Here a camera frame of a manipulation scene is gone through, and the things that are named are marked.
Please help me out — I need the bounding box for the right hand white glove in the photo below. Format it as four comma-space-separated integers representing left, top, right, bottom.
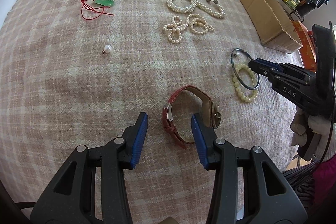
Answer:
290, 107, 335, 162

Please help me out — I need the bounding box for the red strap gold watch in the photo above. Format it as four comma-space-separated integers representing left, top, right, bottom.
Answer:
162, 85, 222, 150

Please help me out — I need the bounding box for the pink sleeve forearm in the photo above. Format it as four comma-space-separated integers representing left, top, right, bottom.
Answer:
313, 156, 335, 205

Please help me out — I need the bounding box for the thin pearl strand necklace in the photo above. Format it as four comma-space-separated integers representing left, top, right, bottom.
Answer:
162, 13, 215, 45

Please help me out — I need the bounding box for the single pearl pendant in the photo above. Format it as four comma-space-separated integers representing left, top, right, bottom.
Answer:
102, 44, 112, 54

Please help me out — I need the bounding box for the orange cloth covered stool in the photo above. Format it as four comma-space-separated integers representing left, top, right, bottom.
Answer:
292, 20, 317, 72

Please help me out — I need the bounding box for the thin dark bangle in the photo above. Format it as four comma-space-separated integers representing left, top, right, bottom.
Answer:
230, 48, 260, 90

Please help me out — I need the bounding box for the jade green bead bracelet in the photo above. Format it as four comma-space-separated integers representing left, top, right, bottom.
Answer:
232, 63, 259, 103

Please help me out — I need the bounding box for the pink plaid blanket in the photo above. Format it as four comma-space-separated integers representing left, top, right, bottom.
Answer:
1, 0, 301, 223

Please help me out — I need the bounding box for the brown cardboard box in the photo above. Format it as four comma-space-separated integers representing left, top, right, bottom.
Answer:
240, 0, 302, 54

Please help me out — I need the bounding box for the green jade pendant red cord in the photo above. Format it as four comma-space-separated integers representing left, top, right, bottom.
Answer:
80, 0, 116, 21

